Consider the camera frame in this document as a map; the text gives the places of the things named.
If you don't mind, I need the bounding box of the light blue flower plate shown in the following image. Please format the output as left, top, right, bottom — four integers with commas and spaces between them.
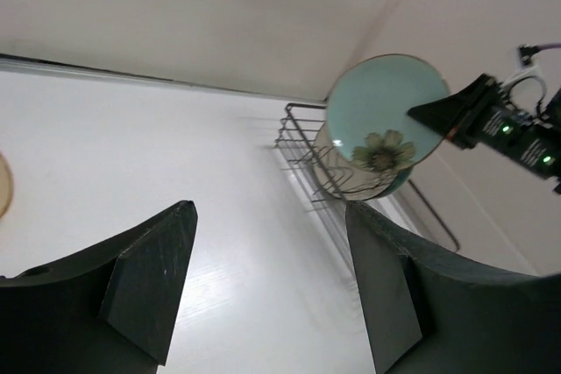
326, 53, 451, 174

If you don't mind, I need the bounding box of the grey tree pattern plate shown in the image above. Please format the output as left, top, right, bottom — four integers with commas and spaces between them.
311, 124, 397, 201

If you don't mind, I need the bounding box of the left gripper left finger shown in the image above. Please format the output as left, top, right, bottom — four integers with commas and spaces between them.
1, 201, 197, 373

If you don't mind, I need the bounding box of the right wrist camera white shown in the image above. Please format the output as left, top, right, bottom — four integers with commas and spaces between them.
502, 44, 547, 102

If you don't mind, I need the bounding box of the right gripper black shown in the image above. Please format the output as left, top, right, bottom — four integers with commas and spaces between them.
407, 74, 560, 180

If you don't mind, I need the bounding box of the black wire dish rack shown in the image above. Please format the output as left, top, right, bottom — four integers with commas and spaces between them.
275, 102, 461, 252

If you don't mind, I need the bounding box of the beige bird plate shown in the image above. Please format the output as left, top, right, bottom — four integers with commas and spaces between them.
0, 155, 14, 218

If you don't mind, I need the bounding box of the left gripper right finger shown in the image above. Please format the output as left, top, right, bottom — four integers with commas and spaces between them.
345, 201, 560, 373

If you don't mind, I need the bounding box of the dark teal scalloped plate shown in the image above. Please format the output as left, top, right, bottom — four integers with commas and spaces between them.
376, 167, 413, 199

